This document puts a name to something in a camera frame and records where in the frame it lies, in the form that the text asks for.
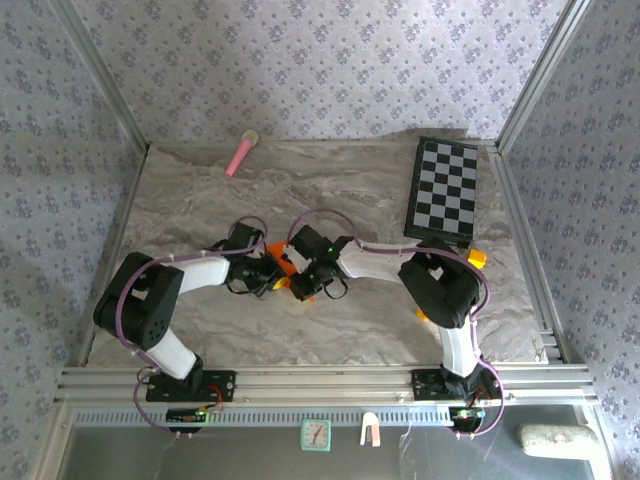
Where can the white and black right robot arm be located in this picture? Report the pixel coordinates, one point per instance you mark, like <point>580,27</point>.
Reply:
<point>440,290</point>

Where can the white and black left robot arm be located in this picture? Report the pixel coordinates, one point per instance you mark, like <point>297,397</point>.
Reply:
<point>140,310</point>

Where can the small teal square clock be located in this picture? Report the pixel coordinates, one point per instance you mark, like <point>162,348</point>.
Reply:
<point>315,435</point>

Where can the small orange block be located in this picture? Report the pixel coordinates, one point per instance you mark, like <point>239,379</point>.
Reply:
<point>422,314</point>
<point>477,258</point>

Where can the pink toy microphone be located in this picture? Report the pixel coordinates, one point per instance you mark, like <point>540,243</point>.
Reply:
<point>240,155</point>

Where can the white plastic hook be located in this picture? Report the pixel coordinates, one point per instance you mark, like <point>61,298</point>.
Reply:
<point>370,425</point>

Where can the black and grey chessboard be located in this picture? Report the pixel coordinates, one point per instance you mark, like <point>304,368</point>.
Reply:
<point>445,185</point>

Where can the aluminium frame cross rail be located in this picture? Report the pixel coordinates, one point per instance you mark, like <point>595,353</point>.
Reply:
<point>320,385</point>

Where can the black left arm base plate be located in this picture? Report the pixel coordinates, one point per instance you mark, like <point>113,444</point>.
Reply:
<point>220,385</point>

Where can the aluminium table side rail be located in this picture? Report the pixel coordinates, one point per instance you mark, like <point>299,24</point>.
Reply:
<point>107,260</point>
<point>530,260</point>

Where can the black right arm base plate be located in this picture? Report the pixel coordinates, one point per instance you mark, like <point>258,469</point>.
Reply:
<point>425,385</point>

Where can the aluminium frame post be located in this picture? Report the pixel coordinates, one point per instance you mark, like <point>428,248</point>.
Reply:
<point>100,75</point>
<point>545,75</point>

